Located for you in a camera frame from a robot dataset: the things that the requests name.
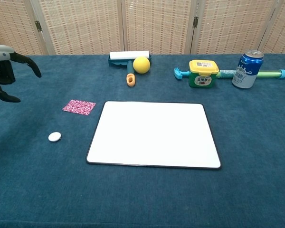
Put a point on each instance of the pink patterned small packet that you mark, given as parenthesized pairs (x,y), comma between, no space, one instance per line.
(78,107)

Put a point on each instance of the woven beige folding screen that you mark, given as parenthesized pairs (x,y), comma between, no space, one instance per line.
(85,23)

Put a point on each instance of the dark blue tablecloth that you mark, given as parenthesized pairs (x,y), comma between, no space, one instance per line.
(38,178)

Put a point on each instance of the green box with yellow lid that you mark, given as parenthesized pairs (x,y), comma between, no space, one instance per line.
(203,77)

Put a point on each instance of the dark metal screen hinge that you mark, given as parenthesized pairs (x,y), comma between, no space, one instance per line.
(195,21)
(38,26)

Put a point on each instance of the black grey left robot hand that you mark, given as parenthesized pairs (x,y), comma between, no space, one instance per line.
(2,71)

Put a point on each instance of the small white round cap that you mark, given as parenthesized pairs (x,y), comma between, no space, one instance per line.
(54,137)

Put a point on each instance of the yellow foam ball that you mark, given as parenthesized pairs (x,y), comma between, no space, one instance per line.
(141,65)

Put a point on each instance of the teal green toy water pump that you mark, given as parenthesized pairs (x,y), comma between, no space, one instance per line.
(180,73)

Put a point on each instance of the blue white drink can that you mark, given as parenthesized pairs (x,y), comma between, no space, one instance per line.
(247,71)

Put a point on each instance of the white rectangular board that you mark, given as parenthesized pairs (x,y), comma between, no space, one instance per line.
(154,135)

